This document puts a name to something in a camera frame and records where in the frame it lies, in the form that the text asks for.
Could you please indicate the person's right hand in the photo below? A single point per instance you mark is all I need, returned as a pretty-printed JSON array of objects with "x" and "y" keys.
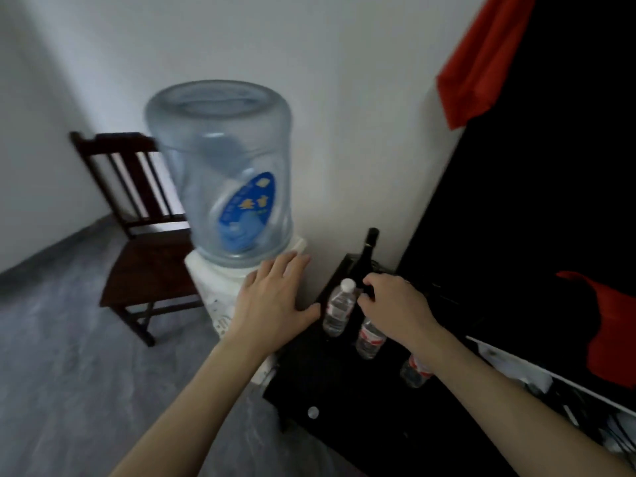
[{"x": 397, "y": 307}]

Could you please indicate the person's left hand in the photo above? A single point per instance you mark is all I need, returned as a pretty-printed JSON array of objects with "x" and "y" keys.
[{"x": 271, "y": 312}]

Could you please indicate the clear water bottle red label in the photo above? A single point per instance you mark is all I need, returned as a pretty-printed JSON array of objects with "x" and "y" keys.
[
  {"x": 338, "y": 312},
  {"x": 368, "y": 342},
  {"x": 412, "y": 375}
]

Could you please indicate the person's right forearm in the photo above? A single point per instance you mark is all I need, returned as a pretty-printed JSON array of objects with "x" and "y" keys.
[{"x": 507, "y": 412}]

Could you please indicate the person's left forearm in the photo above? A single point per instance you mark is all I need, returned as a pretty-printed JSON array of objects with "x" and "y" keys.
[{"x": 199, "y": 417}]

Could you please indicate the white water dispenser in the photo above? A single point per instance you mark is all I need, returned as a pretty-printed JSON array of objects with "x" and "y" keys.
[{"x": 213, "y": 293}]

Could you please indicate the large blue water jug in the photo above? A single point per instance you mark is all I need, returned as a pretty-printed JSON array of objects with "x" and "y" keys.
[{"x": 218, "y": 168}]

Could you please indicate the dark wine bottle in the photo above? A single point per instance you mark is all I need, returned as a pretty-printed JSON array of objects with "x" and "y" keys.
[{"x": 366, "y": 258}]

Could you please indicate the dark wooden chair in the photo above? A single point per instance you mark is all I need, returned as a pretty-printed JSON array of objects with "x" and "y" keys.
[{"x": 149, "y": 273}]

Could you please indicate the black television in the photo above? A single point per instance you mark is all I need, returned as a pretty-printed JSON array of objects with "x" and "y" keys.
[{"x": 521, "y": 193}]

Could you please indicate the white mug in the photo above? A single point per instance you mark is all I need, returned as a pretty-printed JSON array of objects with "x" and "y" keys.
[{"x": 621, "y": 432}]

